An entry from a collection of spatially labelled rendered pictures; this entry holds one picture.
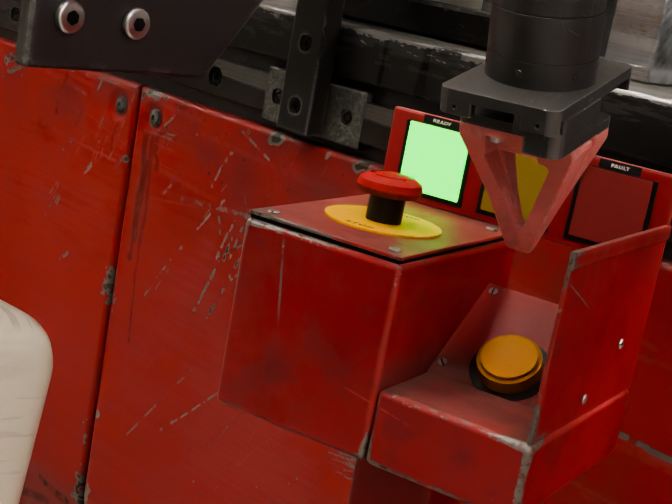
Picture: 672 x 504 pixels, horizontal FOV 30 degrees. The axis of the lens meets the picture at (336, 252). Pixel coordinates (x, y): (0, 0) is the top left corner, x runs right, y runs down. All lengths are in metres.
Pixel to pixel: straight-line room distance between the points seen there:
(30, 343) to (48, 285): 1.03
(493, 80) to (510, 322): 0.18
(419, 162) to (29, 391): 0.47
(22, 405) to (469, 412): 0.33
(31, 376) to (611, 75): 0.37
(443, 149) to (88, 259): 0.63
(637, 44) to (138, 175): 0.53
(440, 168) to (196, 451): 0.52
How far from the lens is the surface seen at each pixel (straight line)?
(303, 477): 1.15
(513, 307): 0.77
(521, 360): 0.73
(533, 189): 0.80
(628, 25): 1.06
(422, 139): 0.84
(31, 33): 0.36
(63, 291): 1.42
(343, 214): 0.75
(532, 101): 0.62
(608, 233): 0.79
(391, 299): 0.68
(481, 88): 0.63
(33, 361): 0.42
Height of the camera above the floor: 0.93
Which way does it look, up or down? 13 degrees down
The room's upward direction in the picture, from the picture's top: 11 degrees clockwise
